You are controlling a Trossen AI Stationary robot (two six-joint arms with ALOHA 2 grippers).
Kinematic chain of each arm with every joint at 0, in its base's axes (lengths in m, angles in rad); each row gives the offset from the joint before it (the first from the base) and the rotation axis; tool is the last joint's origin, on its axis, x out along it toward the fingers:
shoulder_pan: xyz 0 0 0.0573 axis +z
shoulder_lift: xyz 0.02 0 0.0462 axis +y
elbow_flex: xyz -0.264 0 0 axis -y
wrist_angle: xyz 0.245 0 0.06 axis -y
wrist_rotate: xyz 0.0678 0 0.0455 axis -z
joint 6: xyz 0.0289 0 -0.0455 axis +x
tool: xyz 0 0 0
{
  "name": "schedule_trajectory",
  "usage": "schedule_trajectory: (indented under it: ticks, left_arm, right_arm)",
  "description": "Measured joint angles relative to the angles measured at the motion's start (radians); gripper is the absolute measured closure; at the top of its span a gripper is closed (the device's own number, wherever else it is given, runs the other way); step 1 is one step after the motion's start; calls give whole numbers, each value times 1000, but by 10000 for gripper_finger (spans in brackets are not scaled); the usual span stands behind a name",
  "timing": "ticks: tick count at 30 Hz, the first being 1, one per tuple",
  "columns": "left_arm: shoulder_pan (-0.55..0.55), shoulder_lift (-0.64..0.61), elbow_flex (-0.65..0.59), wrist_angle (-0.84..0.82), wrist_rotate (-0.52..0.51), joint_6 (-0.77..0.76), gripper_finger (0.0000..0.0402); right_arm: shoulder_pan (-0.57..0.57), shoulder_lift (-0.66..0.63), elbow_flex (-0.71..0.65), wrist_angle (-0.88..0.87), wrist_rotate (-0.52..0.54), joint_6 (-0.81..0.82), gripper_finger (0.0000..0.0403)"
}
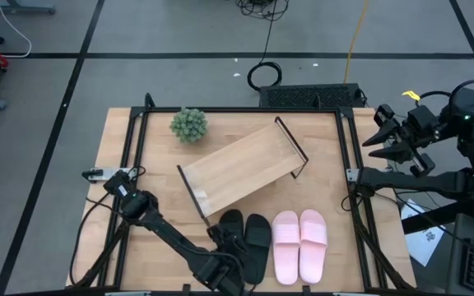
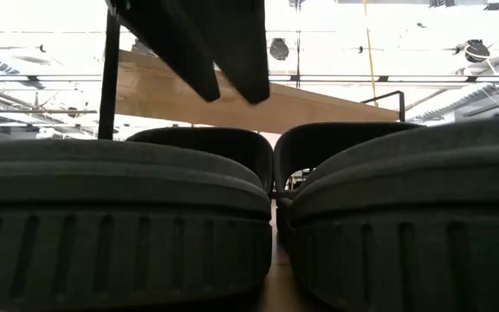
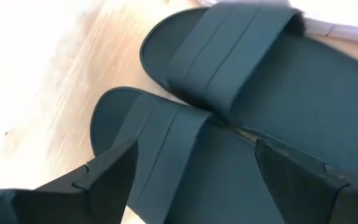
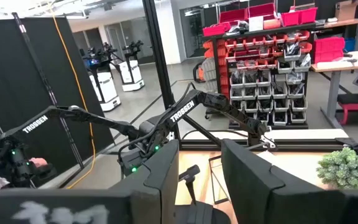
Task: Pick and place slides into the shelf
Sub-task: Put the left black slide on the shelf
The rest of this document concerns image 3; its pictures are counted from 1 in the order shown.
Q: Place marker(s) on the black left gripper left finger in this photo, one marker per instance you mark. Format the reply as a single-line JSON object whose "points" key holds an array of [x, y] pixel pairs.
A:
{"points": [[104, 186]]}

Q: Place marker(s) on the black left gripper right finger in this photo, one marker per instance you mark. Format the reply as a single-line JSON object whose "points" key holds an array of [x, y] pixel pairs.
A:
{"points": [[306, 193]]}

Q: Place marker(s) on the black rubber slide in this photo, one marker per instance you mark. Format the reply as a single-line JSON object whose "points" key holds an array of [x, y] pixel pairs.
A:
{"points": [[182, 149], [259, 77]]}

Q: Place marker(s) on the pink rubber slide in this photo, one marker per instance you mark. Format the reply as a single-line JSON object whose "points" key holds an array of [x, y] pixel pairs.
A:
{"points": [[340, 31]]}

